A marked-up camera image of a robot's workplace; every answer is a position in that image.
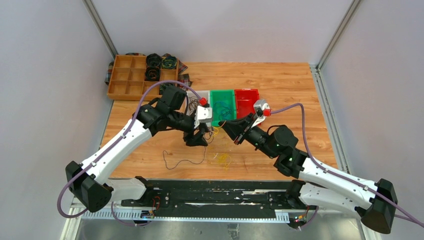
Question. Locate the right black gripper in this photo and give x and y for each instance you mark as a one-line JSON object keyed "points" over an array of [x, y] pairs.
{"points": [[235, 128]]}

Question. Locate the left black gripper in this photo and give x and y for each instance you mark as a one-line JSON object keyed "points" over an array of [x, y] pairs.
{"points": [[192, 139]]}

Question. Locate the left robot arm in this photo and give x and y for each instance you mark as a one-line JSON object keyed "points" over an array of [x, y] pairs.
{"points": [[90, 182]]}

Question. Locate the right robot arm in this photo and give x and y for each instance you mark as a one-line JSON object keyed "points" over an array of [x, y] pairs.
{"points": [[315, 182]]}

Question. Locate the green plastic bin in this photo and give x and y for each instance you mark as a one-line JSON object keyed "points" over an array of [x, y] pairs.
{"points": [[223, 105]]}

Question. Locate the red plastic bin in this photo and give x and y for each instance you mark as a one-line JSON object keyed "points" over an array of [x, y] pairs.
{"points": [[245, 100]]}

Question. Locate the white plastic bin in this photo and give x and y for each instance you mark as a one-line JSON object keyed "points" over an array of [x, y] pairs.
{"points": [[192, 101]]}

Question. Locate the rolled green cloth bottom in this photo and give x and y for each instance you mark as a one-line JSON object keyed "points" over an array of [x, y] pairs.
{"points": [[163, 86]]}

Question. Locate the rolled green cloth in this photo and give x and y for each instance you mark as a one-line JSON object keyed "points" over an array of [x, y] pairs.
{"points": [[169, 62], [163, 86]]}

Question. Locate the plaid cloth under tray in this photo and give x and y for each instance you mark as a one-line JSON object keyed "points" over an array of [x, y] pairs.
{"points": [[184, 74]]}

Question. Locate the rolled dark cloth middle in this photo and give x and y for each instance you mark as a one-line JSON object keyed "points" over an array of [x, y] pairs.
{"points": [[152, 74]]}

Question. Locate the rolled dark cloth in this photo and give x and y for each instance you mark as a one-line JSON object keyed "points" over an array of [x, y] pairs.
{"points": [[154, 60], [152, 74]]}

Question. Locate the rolled green cloth top right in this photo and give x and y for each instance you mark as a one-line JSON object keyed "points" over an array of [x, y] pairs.
{"points": [[169, 62]]}

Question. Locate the wooden compartment tray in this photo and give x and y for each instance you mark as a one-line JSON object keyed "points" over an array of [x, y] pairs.
{"points": [[132, 82]]}

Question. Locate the rolled dark cloth top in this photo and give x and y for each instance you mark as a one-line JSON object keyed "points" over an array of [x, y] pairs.
{"points": [[154, 60]]}

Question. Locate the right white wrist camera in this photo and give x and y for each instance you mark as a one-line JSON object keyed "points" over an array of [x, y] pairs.
{"points": [[262, 110]]}

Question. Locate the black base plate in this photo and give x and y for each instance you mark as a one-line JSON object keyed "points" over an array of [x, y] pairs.
{"points": [[218, 199]]}

